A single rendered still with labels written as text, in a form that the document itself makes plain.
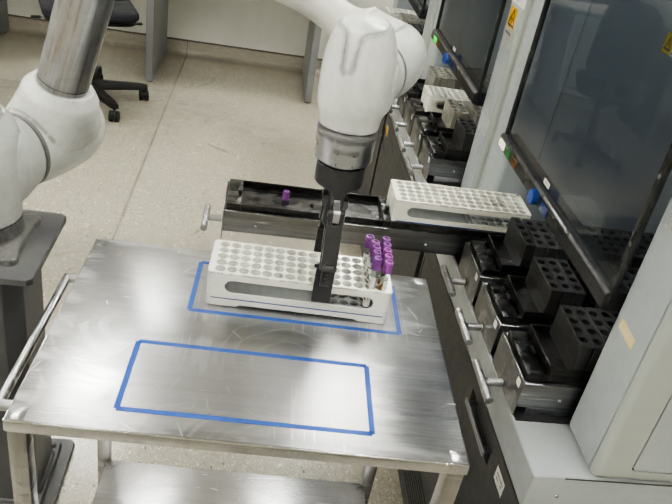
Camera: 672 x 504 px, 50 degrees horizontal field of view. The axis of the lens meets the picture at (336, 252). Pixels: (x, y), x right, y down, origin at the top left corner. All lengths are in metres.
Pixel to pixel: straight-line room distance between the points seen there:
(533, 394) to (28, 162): 1.00
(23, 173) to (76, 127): 0.14
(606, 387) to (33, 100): 1.14
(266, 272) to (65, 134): 0.57
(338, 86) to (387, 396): 0.44
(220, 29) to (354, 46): 4.07
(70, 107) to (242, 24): 3.57
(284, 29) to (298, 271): 3.93
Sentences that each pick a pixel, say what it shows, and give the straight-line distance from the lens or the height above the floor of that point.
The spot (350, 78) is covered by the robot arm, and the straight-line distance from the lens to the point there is 1.00.
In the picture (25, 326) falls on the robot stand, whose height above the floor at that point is 0.54.
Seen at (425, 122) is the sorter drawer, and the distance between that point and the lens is 2.11.
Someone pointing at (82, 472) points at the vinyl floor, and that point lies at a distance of 2.03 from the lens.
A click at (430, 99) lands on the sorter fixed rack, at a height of 0.85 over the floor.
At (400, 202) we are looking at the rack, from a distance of 1.50.
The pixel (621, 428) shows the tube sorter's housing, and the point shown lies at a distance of 1.14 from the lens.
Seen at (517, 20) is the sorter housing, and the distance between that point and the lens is 1.73.
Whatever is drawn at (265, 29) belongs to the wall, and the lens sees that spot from 5.03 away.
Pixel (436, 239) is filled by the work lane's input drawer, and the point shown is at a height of 0.79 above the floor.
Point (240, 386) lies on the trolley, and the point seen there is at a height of 0.82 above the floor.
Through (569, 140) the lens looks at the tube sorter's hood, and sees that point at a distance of 1.33.
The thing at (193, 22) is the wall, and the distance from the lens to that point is 5.06.
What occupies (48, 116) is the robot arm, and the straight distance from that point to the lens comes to 1.52.
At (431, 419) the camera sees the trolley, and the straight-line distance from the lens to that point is 1.05.
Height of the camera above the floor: 1.52
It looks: 31 degrees down
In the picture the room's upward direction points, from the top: 11 degrees clockwise
